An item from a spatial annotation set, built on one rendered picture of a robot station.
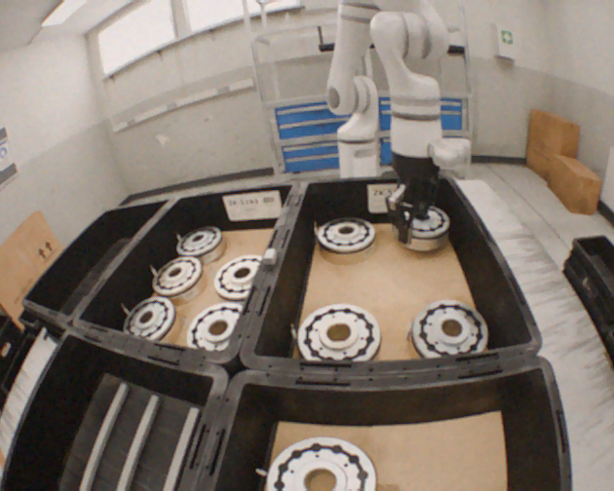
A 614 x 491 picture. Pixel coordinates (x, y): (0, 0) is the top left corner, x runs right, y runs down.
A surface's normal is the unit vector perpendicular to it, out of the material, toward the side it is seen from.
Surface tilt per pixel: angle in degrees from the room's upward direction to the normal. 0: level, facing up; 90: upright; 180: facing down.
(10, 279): 79
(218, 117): 90
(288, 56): 90
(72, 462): 0
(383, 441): 0
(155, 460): 0
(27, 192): 90
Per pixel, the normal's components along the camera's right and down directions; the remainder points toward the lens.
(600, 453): -0.15, -0.80
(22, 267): 0.94, -0.23
